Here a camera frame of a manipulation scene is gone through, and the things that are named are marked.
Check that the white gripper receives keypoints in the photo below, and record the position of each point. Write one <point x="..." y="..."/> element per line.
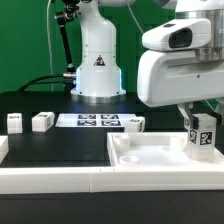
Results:
<point x="178" y="78"/>

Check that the white square table top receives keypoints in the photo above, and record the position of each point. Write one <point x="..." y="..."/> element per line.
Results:
<point x="153" y="149"/>

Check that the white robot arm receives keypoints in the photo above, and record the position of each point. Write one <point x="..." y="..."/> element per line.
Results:
<point x="98" y="78"/>

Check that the white fiducial marker sheet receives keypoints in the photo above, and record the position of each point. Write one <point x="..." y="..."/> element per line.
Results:
<point x="92" y="120"/>

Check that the white U-shaped workspace fence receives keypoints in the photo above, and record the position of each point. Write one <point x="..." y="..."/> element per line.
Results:
<point x="110" y="178"/>

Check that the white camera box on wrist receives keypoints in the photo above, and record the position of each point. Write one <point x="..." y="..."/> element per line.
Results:
<point x="178" y="34"/>

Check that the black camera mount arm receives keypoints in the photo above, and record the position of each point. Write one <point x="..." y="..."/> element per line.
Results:
<point x="62" y="18"/>

